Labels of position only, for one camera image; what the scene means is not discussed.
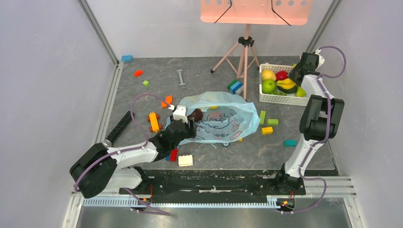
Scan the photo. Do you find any yellow fake banana bunch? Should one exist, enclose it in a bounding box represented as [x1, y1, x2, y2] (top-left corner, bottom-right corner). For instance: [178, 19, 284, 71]
[277, 78, 297, 90]

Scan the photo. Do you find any light blue plastic bag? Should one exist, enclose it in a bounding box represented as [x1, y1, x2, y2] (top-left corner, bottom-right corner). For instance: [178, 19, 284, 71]
[179, 91, 259, 145]

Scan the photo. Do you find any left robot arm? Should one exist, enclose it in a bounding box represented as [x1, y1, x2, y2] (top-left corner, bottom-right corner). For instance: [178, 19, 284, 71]
[69, 117, 196, 199]

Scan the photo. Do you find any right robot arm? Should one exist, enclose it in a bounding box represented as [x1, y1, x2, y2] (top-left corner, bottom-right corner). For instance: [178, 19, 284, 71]
[274, 51, 345, 194]

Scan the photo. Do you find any red fake pomegranate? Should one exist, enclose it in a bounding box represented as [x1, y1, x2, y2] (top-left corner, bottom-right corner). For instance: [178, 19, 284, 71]
[276, 71, 288, 81]

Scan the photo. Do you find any green fake pear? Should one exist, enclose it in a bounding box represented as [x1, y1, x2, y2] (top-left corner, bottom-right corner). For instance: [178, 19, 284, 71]
[296, 86, 307, 97]

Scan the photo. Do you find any dark green fake avocado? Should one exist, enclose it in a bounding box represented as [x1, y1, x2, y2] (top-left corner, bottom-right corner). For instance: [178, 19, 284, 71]
[277, 85, 298, 94]

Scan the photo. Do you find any yellow fake lemon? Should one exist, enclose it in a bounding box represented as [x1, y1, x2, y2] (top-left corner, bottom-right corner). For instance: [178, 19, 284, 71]
[261, 69, 277, 81]

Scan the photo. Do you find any green fake apple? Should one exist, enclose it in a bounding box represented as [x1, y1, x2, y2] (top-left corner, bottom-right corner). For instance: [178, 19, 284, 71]
[261, 79, 277, 95]

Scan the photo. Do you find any multicolour brick house stack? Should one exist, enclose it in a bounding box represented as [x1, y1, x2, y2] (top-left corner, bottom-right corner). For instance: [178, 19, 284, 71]
[165, 148, 179, 162]

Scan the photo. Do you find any cream toy brick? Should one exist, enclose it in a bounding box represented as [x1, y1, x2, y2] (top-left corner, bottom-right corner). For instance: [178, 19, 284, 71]
[178, 155, 193, 167]

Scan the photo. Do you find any orange arch block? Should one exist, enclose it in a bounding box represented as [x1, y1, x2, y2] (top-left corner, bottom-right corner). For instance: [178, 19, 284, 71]
[161, 95, 173, 108]

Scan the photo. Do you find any white perforated plastic basket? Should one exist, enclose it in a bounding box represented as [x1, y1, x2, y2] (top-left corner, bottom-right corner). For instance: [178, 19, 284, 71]
[259, 63, 308, 106]

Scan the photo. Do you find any black cylindrical roller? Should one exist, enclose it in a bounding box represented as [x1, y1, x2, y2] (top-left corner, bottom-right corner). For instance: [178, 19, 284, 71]
[102, 110, 132, 147]

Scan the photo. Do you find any pink music stand tripod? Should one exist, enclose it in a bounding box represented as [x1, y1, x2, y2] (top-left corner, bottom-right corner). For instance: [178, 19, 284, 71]
[200, 0, 313, 99]

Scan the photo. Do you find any green blue grey brick stack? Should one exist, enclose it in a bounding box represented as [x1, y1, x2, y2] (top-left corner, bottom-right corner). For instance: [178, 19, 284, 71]
[227, 79, 244, 95]

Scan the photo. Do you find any small red arch block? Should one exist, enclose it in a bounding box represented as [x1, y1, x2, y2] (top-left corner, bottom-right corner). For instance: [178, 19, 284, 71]
[134, 70, 144, 77]

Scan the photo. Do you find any long lime green block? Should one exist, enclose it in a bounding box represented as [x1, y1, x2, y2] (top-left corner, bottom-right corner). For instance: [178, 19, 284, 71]
[259, 110, 266, 125]

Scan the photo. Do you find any flat lime green block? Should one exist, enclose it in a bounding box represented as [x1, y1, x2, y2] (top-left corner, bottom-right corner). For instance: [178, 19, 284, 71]
[267, 119, 279, 126]

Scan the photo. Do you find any teal wooden block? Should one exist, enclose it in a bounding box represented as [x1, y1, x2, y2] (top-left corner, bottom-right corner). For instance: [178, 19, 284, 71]
[284, 140, 298, 147]

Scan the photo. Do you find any blue toy brick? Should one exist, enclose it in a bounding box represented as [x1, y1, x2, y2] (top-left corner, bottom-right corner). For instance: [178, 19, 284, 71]
[121, 55, 133, 62]

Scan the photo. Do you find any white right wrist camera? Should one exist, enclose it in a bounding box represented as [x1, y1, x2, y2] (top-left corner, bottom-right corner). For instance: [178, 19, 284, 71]
[314, 48, 325, 69]

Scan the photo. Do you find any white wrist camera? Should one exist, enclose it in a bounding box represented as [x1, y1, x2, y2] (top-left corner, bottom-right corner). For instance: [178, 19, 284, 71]
[314, 48, 325, 69]
[168, 104, 188, 124]

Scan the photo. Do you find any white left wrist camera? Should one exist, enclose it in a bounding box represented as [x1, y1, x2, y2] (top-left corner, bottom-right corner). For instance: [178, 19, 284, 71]
[168, 104, 188, 124]

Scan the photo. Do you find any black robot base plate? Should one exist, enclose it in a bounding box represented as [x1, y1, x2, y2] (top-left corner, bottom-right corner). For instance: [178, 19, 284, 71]
[130, 170, 306, 203]

